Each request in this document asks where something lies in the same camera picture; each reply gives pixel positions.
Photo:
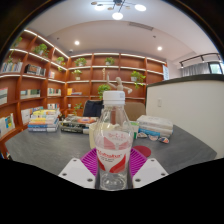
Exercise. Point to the window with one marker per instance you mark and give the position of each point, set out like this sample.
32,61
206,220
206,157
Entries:
215,68

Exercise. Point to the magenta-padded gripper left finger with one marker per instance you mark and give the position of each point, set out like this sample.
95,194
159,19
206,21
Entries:
75,171

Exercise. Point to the branched ceiling lamp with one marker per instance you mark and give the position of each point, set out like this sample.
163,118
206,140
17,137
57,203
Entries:
117,8

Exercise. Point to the tan chair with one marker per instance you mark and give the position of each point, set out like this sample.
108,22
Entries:
136,110

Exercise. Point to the wooden artist mannequin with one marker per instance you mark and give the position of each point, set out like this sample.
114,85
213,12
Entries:
119,83

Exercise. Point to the round recessed ceiling light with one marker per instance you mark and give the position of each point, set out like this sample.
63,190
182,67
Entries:
159,48
77,42

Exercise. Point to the black ceiling track rail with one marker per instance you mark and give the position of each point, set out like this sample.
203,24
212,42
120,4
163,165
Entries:
200,56

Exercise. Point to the dark chair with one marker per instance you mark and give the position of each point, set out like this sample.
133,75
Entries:
92,108

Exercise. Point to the green and white box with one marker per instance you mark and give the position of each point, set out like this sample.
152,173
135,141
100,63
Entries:
135,128

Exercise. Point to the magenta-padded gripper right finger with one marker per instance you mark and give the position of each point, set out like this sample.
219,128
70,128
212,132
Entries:
150,170

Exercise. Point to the clear plastic water bottle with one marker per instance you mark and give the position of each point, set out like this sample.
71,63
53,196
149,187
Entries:
113,156

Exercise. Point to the ceiling air vent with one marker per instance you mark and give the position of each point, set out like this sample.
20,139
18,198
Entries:
140,26

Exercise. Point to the small oval colourful sticker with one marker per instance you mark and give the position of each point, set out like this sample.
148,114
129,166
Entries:
163,140
142,135
153,137

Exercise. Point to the white counter with dark top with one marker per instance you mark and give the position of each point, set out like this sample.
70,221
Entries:
190,113

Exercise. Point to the stack of dark books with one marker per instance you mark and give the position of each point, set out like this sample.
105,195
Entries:
75,125

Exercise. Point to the stack of colourful books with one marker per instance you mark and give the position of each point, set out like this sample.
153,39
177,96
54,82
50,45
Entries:
43,121

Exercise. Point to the wooden shelf unit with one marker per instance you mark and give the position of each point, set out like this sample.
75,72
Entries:
40,83

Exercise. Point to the grey curtain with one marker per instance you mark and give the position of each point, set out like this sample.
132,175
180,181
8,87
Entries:
195,69

